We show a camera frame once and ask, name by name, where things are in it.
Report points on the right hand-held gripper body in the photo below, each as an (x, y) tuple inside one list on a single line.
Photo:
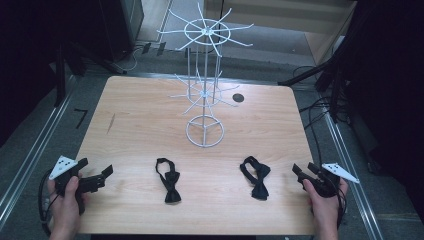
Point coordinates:
[(328, 181)]

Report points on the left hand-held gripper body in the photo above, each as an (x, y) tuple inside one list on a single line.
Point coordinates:
[(63, 166)]

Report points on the black bow tie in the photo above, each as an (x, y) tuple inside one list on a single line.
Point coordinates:
[(258, 181), (171, 185)]

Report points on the person's right hand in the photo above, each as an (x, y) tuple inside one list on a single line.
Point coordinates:
[(321, 206)]

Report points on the person's left hand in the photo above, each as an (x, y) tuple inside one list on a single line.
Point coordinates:
[(66, 206)]

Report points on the black metal stand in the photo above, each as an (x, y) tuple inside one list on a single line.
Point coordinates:
[(60, 73), (328, 71)]

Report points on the dark round table grommet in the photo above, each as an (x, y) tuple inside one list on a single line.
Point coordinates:
[(238, 97)]

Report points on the black power plug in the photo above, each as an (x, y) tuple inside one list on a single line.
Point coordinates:
[(161, 48), (146, 48)]

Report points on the dark cabinet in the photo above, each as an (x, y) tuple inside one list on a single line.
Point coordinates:
[(121, 26)]

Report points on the metal floor rail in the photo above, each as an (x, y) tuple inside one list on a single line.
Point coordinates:
[(33, 156), (353, 180)]

